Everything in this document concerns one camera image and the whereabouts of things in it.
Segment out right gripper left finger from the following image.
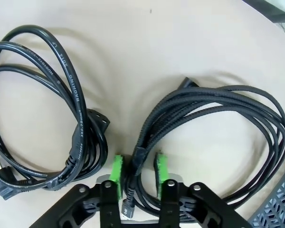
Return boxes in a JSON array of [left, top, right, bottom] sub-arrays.
[[41, 154, 124, 228]]

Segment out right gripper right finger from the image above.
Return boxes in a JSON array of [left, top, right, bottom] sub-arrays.
[[154, 152, 250, 228]]

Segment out black smooth power cable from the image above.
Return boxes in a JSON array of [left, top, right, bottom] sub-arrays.
[[0, 25, 110, 199]]

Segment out black braided USB cable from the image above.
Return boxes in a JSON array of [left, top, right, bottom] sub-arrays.
[[120, 76, 285, 228]]

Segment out grey-blue plastic basket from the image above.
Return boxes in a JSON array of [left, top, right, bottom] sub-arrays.
[[248, 158, 285, 228]]

